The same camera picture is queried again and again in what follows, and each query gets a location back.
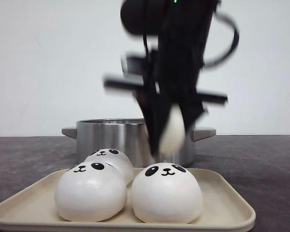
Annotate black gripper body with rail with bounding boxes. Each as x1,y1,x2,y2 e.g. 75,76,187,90
104,33,228,104

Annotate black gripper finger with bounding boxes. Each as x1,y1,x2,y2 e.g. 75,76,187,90
135,89,173,155
179,97,204,131

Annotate panda bun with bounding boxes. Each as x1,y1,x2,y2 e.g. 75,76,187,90
55,161,127,222
130,162,203,224
84,148,133,185

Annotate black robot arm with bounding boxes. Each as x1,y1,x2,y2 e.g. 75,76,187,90
104,0,232,156

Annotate beige rectangular tray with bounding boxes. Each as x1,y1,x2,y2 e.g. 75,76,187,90
0,168,256,232

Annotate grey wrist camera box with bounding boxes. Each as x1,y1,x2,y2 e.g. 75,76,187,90
120,50,157,75

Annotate stainless steel pot grey handles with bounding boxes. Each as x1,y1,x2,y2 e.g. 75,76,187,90
61,118,216,167

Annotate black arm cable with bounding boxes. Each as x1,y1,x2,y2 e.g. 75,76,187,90
203,9,240,67

